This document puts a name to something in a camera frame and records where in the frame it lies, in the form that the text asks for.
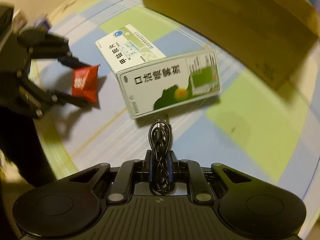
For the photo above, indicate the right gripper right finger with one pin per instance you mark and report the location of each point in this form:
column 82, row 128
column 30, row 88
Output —
column 190, row 173

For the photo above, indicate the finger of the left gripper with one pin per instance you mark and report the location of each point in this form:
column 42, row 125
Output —
column 41, row 44
column 51, row 97

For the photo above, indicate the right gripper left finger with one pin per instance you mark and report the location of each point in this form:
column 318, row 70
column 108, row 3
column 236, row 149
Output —
column 125, row 178

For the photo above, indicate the red snack packet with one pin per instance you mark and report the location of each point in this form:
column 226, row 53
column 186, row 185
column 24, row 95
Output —
column 85, row 83

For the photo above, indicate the green white medicine box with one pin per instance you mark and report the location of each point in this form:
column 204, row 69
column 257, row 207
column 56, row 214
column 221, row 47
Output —
column 149, row 81

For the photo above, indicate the brown cardboard box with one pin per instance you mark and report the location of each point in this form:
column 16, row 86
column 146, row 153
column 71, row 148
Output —
column 271, row 37

